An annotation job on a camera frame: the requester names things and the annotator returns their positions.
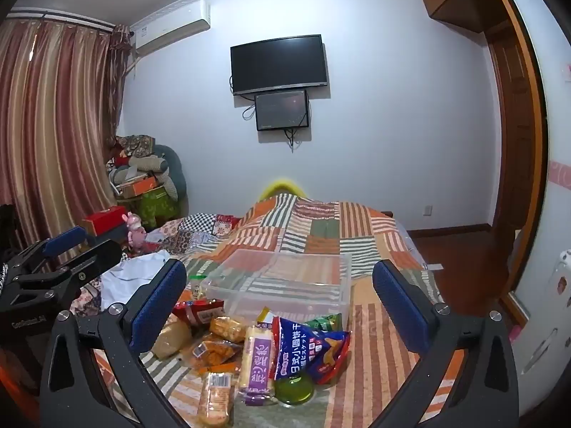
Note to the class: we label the black wall television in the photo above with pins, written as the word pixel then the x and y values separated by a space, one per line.
pixel 279 64

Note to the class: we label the orange cardboard box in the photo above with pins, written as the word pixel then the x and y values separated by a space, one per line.
pixel 138 187

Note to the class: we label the yellow curved object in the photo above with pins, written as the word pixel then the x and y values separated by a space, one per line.
pixel 283 186

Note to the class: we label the green patterned box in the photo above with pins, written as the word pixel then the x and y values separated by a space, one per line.
pixel 158 207

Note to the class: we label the small green-topped snack packet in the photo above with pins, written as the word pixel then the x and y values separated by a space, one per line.
pixel 195 290

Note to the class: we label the red box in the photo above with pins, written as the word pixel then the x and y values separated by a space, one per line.
pixel 105 220

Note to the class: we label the green snack packet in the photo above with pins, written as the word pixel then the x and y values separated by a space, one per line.
pixel 325 322

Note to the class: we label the orange snack packet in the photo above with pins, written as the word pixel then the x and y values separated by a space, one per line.
pixel 214 353

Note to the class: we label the checkered patchwork quilt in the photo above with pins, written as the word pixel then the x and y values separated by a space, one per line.
pixel 196 229

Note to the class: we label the beige bread packet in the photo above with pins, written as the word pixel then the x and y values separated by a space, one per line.
pixel 171 339

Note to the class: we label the wooden door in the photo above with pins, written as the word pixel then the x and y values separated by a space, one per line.
pixel 517 151

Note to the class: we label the orange cloth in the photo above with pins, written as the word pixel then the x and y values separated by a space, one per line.
pixel 11 370

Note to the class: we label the white cloth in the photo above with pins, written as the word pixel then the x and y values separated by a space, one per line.
pixel 129 276

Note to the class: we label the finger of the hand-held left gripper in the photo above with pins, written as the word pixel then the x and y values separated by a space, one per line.
pixel 67 237
pixel 96 258

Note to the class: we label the white paper sheet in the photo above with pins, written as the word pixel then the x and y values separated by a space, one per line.
pixel 432 267

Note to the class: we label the floral folded cloth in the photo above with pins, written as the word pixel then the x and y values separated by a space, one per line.
pixel 136 145

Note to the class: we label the white wall socket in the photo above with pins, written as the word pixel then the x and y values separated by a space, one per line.
pixel 428 210

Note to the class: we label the small yellow packet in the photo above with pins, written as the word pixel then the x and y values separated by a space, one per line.
pixel 266 316

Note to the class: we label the pink plush toy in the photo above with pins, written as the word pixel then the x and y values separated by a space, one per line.
pixel 136 232

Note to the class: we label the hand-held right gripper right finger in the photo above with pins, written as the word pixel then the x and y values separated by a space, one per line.
pixel 397 303

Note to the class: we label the striped red curtain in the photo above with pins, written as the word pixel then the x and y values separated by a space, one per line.
pixel 58 125

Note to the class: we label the white curtain rail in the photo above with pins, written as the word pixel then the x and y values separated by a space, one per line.
pixel 67 18

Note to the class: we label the green jelly cup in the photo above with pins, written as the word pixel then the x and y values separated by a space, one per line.
pixel 294 390

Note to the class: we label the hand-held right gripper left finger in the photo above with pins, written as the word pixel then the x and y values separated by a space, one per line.
pixel 156 312

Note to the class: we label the clear plastic container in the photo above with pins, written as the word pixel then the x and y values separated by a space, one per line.
pixel 285 296

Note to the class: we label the golden cracker packet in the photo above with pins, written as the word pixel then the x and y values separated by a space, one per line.
pixel 227 329

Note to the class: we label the purple label rice cracker packet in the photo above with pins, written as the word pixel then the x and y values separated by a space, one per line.
pixel 257 356

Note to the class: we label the red snack packet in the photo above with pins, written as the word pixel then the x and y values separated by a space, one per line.
pixel 198 312

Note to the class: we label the clear packet orange crackers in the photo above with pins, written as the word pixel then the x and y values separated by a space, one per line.
pixel 215 399

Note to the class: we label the blue snack bag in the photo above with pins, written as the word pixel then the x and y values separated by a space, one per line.
pixel 308 352

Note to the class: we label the patchwork striped blanket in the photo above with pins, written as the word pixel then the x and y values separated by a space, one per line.
pixel 312 232

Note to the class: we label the small black monitor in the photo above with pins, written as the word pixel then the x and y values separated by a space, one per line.
pixel 282 110

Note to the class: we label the white air conditioner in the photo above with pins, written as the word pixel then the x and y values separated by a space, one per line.
pixel 171 26

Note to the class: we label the pink slipper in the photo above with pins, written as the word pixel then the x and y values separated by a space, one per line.
pixel 515 334

